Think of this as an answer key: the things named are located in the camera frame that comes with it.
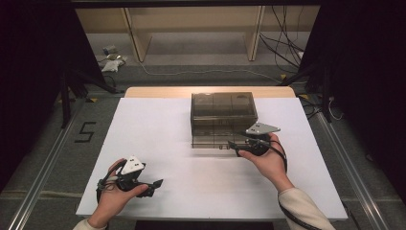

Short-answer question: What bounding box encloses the smoky transparent drawer box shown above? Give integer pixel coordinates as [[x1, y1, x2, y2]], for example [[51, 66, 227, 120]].
[[190, 91, 259, 138]]

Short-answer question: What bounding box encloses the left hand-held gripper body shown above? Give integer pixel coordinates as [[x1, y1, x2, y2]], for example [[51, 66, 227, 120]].
[[116, 155, 147, 194]]

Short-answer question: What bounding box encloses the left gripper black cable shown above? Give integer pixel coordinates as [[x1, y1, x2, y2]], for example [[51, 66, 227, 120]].
[[96, 162, 122, 203]]

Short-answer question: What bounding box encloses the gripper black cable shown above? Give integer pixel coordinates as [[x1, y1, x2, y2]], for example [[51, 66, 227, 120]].
[[252, 137, 321, 230], [96, 162, 122, 203]]

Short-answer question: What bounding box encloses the person's right hand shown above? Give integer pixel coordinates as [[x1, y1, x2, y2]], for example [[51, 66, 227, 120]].
[[238, 132, 296, 194]]

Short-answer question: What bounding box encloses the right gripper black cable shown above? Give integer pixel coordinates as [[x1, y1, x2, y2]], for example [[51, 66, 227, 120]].
[[252, 137, 321, 230]]

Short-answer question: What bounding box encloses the small grey packet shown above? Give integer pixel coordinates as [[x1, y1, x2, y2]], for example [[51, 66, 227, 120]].
[[102, 44, 118, 56]]

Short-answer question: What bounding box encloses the white table mat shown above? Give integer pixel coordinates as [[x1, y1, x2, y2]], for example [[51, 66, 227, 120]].
[[76, 97, 349, 221]]

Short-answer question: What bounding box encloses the black curtain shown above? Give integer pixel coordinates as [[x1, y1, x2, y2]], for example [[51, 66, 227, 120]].
[[300, 0, 406, 205], [0, 0, 104, 193]]

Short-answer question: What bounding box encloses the person's left hand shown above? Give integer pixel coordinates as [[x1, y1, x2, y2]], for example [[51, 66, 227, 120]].
[[88, 158, 149, 230]]

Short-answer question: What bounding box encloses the bundle of black cables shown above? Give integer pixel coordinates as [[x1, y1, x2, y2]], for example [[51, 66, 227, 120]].
[[259, 5, 306, 75]]

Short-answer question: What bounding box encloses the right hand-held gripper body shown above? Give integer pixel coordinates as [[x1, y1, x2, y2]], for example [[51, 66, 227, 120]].
[[237, 122, 282, 157]]

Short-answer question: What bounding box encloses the thin white cable loop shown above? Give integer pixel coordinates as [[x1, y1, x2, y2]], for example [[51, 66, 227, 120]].
[[327, 96, 345, 122]]

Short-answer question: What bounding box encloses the light wooden desk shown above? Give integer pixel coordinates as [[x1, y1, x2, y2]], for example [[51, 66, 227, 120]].
[[76, 6, 321, 63]]

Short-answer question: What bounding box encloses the black tripod stand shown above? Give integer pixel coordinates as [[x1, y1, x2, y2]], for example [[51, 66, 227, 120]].
[[280, 60, 333, 125], [59, 67, 124, 129]]

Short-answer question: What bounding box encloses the black overhead bar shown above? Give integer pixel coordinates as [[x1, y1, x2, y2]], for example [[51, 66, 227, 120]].
[[70, 0, 322, 9]]

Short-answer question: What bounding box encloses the white bag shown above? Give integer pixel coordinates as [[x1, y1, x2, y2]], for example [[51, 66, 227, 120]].
[[101, 57, 128, 73]]

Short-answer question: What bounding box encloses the aluminium floor rail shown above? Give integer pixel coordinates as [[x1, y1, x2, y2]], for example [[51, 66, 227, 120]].
[[315, 111, 390, 230], [7, 111, 84, 230]]

